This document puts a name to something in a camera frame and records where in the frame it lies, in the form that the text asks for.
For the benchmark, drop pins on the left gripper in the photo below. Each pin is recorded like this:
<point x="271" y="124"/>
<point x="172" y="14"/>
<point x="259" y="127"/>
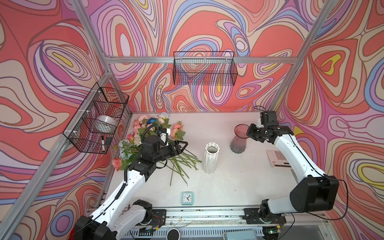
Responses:
<point x="176" y="147"/>

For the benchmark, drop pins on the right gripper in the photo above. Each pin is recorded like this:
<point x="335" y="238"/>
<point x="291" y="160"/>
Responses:
<point x="250" y="131"/>

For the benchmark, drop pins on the pink carnation flower stem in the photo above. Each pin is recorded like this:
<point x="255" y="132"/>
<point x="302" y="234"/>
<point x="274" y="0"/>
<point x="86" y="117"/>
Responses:
<point x="177" y="134"/>

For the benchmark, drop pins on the pink glass vase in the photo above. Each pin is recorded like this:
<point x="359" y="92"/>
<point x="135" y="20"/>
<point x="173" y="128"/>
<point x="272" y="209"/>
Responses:
<point x="239" y="142"/>

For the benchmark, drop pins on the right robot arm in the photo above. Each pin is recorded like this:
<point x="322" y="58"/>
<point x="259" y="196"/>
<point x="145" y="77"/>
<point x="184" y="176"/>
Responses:
<point x="315" y="191"/>

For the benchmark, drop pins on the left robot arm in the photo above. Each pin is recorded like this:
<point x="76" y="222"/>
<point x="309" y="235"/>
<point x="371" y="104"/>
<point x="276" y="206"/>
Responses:
<point x="109" y="221"/>

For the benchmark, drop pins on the white ribbed vase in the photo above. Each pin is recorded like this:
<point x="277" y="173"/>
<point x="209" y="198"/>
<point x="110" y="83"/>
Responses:
<point x="210" y="158"/>

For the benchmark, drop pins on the pile of artificial flowers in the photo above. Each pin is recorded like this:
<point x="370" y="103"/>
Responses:
<point x="131" y="146"/>

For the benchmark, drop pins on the small teal clock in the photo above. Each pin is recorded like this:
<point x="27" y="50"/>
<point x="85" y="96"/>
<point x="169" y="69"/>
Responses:
<point x="187" y="198"/>

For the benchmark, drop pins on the black marker in basket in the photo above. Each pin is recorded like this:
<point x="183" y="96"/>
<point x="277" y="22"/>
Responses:
<point x="103" y="144"/>

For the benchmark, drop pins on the white bowl in basket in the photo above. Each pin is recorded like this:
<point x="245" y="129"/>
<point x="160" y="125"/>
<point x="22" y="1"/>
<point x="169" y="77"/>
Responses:
<point x="105" y="124"/>

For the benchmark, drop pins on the black white round cup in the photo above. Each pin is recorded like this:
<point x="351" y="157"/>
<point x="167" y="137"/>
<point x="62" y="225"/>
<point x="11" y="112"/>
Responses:
<point x="173" y="234"/>

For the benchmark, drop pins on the grey box at bottom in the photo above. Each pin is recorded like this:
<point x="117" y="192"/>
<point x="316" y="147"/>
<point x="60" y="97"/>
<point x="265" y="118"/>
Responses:
<point x="240" y="235"/>

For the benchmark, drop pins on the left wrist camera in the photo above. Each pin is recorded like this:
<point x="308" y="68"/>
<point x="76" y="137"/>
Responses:
<point x="164" y="136"/>

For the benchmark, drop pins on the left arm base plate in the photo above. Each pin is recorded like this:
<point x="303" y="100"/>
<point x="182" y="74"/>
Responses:
<point x="157" y="219"/>

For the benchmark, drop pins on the black wire basket back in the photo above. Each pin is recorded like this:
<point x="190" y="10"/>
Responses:
<point x="204" y="68"/>

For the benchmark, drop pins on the black wire basket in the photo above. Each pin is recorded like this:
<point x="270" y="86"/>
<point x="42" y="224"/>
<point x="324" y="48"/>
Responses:
<point x="99" y="101"/>
<point x="204" y="68"/>

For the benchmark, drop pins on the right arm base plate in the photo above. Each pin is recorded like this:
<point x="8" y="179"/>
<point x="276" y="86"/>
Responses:
<point x="253" y="216"/>

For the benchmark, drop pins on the aluminium mounting rail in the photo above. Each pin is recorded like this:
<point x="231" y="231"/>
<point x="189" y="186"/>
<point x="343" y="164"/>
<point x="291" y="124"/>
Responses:
<point x="222" y="216"/>

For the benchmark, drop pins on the black wire basket left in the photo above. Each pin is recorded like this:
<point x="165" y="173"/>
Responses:
<point x="99" y="101"/>

